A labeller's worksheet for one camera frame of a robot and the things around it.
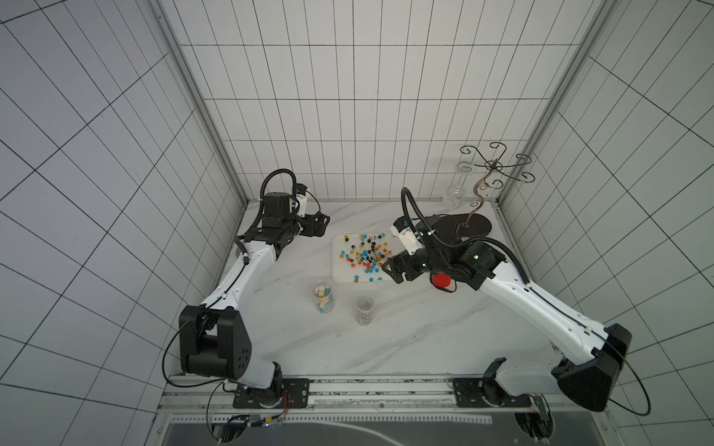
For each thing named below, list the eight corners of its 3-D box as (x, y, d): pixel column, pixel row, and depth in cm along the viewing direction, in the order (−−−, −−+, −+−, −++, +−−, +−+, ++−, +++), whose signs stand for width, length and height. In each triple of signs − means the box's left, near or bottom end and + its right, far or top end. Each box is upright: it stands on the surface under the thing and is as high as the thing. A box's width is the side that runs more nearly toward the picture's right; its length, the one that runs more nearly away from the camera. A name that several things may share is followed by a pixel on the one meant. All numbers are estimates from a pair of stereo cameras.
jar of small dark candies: (356, 326, 87) (356, 312, 78) (356, 309, 91) (356, 294, 82) (372, 326, 87) (374, 312, 78) (372, 309, 91) (373, 295, 82)
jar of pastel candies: (315, 313, 89) (311, 302, 82) (317, 293, 93) (314, 281, 86) (333, 313, 89) (331, 302, 82) (335, 293, 93) (333, 281, 86)
